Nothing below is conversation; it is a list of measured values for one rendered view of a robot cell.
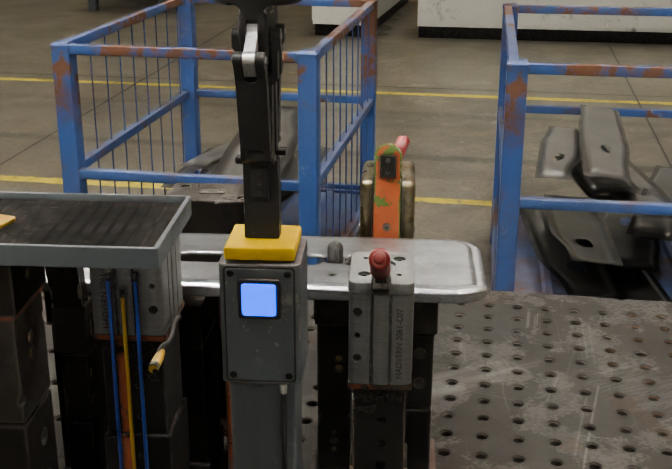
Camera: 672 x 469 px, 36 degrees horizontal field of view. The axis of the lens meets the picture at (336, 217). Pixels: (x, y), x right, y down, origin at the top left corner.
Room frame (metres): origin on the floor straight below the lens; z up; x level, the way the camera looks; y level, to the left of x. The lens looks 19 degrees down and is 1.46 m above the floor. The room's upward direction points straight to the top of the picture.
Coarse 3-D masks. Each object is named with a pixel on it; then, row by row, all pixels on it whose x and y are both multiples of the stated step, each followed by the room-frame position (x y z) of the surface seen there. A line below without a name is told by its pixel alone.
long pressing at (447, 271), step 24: (192, 240) 1.23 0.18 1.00; (216, 240) 1.23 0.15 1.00; (312, 240) 1.23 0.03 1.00; (336, 240) 1.23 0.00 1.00; (360, 240) 1.23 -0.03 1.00; (384, 240) 1.23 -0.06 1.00; (408, 240) 1.23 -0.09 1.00; (432, 240) 1.23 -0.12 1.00; (456, 240) 1.24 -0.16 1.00; (192, 264) 1.15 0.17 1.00; (216, 264) 1.15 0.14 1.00; (336, 264) 1.15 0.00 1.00; (432, 264) 1.15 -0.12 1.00; (456, 264) 1.15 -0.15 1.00; (480, 264) 1.16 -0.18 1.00; (48, 288) 1.09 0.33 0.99; (192, 288) 1.08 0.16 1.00; (216, 288) 1.08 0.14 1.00; (312, 288) 1.07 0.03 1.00; (336, 288) 1.07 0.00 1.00; (432, 288) 1.07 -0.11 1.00; (456, 288) 1.07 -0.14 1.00; (480, 288) 1.08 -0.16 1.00
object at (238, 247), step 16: (240, 224) 0.86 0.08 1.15; (240, 240) 0.82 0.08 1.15; (256, 240) 0.82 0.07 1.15; (272, 240) 0.82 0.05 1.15; (288, 240) 0.82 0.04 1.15; (224, 256) 0.80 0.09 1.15; (240, 256) 0.80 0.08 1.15; (256, 256) 0.80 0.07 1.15; (272, 256) 0.80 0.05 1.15; (288, 256) 0.80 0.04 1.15
